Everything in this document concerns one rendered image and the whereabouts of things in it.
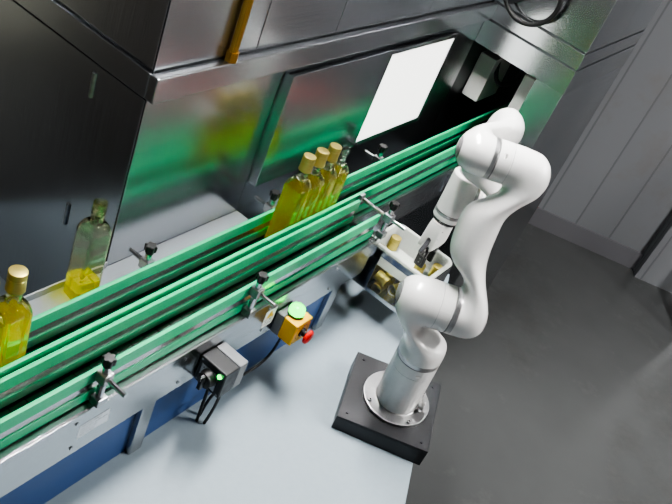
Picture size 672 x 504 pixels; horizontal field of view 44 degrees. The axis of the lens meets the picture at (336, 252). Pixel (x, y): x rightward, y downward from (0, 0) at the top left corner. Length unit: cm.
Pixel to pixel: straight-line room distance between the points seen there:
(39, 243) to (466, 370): 226
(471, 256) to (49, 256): 103
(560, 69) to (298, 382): 141
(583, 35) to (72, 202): 175
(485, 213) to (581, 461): 207
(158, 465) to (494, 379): 221
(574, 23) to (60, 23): 172
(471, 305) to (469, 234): 18
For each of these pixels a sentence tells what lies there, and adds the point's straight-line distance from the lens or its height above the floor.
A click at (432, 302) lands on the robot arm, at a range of 203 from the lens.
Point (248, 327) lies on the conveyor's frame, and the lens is 206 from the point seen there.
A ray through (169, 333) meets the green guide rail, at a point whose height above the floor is 113.
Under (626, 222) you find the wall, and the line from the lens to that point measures 530.
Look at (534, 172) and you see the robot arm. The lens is 196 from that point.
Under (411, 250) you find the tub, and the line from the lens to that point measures 264.
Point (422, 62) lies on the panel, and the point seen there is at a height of 141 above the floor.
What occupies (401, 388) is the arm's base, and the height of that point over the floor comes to 91.
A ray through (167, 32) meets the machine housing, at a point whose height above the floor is 165.
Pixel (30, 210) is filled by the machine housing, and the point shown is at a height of 102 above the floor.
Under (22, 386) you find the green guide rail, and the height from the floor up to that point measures 109.
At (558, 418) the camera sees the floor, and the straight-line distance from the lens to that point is 399.
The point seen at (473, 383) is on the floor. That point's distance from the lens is 386.
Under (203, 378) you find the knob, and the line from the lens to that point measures 192.
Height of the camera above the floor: 236
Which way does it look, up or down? 34 degrees down
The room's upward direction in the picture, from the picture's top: 24 degrees clockwise
